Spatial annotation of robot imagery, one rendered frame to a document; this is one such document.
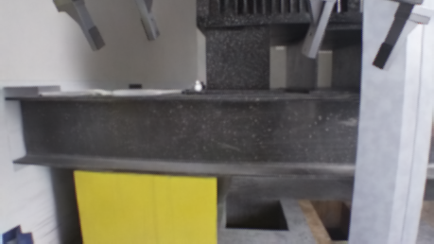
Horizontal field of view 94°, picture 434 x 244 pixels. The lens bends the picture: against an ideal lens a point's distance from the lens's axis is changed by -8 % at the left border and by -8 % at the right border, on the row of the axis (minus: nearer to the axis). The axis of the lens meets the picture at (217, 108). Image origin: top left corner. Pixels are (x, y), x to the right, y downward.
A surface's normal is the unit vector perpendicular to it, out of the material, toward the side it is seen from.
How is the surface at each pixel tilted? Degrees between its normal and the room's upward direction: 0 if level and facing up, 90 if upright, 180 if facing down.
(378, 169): 90
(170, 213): 90
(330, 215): 90
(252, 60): 90
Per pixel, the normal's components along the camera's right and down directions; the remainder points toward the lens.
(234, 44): -0.12, 0.11
